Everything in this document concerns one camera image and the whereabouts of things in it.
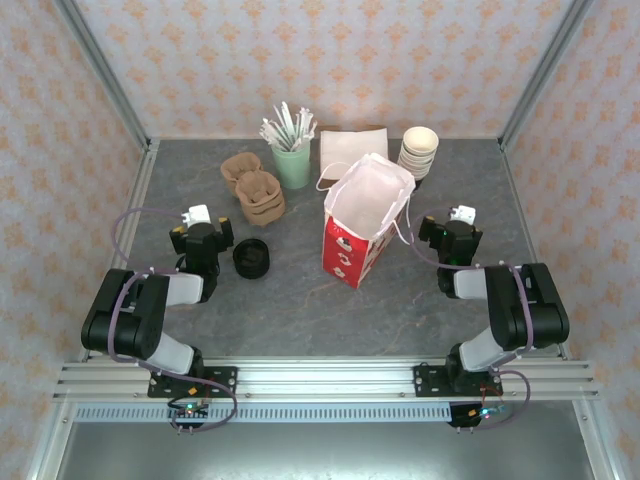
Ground black plastic cup lid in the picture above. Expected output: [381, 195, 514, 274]
[233, 238, 272, 271]

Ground red white paper bag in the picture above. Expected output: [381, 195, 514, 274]
[315, 153, 426, 290]

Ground stack of pulp cup carriers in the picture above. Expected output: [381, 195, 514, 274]
[223, 164, 287, 229]

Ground stack of paper cups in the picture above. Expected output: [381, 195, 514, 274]
[398, 144, 437, 182]

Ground mint green holder cup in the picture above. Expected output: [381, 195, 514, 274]
[271, 135, 312, 190]

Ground white napkin stack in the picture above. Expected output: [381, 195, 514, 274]
[319, 127, 390, 177]

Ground left controller board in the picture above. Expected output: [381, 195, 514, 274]
[167, 399, 211, 431]

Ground controller board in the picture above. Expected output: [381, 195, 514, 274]
[167, 399, 211, 431]
[449, 402, 511, 431]

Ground right controller board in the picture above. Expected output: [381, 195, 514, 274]
[449, 402, 511, 431]

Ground grey metal shelf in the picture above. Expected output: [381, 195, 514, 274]
[54, 422, 594, 480]

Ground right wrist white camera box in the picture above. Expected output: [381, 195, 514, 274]
[448, 203, 478, 226]

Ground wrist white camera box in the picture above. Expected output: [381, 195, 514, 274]
[181, 203, 212, 227]
[448, 203, 478, 226]

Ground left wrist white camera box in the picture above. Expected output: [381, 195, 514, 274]
[181, 203, 212, 227]

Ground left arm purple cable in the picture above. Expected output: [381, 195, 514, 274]
[108, 207, 239, 434]

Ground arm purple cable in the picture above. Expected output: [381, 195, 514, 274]
[108, 207, 239, 434]
[407, 212, 534, 431]

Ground right aluminium table rail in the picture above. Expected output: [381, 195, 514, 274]
[499, 139, 571, 361]

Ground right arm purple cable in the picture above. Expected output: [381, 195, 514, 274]
[407, 212, 534, 431]

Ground left black mount plate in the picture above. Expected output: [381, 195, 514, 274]
[147, 366, 239, 399]

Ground black mount plate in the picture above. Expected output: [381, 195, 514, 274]
[413, 364, 501, 399]
[147, 366, 239, 399]

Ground right black mount plate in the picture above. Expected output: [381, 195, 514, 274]
[413, 364, 501, 399]

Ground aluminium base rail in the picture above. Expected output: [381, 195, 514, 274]
[53, 357, 601, 401]

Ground right aluminium frame post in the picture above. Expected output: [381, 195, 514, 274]
[499, 0, 596, 151]

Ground aluminium frame post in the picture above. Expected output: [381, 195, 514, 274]
[52, 0, 154, 151]
[499, 0, 596, 151]

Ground left aluminium frame post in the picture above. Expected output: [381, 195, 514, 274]
[52, 0, 154, 151]

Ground slotted grey cable duct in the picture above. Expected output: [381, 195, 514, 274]
[73, 403, 454, 424]

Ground left lower frame post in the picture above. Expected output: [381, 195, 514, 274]
[24, 399, 76, 480]

